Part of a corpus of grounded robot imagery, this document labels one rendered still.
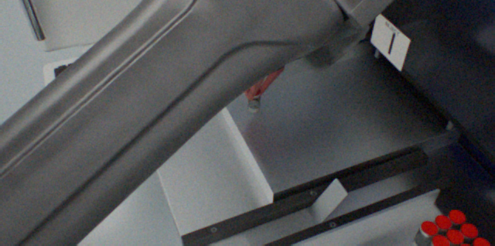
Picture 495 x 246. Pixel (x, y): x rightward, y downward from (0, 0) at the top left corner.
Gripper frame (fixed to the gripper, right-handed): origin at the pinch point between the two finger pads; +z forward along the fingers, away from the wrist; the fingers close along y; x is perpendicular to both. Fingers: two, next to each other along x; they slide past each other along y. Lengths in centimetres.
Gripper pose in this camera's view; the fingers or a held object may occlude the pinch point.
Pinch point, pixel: (254, 92)
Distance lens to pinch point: 80.8
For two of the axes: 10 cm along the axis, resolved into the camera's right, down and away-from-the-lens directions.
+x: -6.3, -5.8, 5.2
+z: -0.7, 7.1, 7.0
